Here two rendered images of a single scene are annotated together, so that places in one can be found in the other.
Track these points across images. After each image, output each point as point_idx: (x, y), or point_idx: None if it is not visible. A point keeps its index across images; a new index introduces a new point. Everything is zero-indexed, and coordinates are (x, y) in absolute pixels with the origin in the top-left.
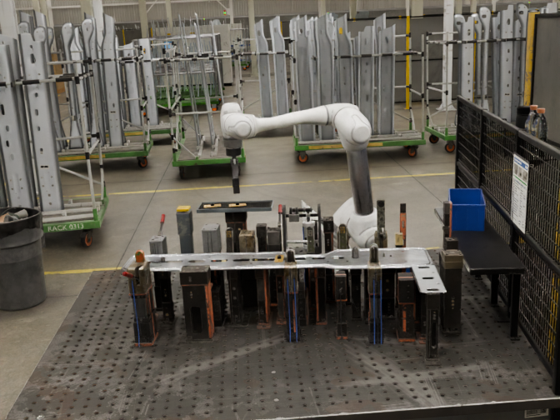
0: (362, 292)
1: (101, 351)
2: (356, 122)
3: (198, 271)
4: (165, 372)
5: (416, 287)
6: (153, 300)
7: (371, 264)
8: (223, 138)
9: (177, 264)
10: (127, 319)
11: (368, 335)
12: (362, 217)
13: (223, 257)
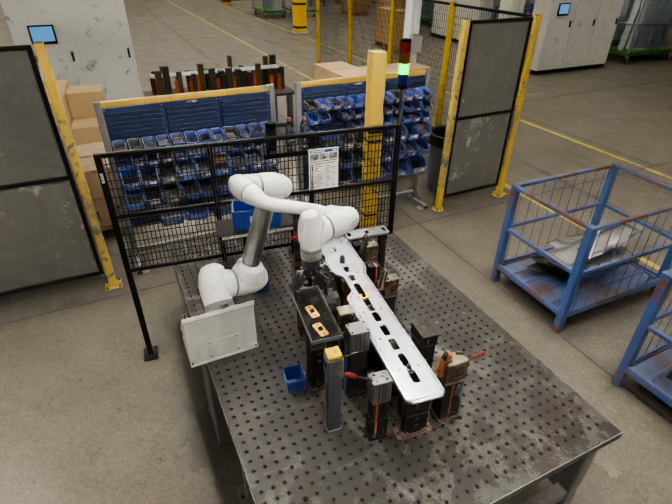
0: (291, 307)
1: (481, 438)
2: (287, 178)
3: (429, 323)
4: (476, 376)
5: None
6: (363, 453)
7: (372, 244)
8: (318, 252)
9: (409, 353)
10: (416, 453)
11: None
12: (260, 264)
13: (377, 328)
